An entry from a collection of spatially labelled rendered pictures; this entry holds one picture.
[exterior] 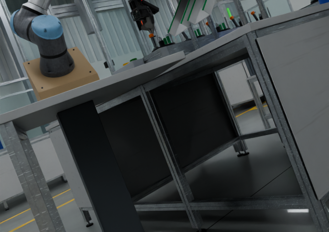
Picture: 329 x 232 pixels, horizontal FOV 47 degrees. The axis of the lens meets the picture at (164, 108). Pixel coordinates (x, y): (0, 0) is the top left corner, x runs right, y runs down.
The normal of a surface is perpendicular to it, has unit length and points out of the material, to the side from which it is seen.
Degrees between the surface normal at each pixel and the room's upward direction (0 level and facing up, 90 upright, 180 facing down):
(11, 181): 90
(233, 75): 90
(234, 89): 90
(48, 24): 50
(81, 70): 43
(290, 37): 90
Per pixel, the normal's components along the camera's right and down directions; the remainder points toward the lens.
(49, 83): -0.03, -0.76
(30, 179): 0.29, -0.10
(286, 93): 0.59, -0.22
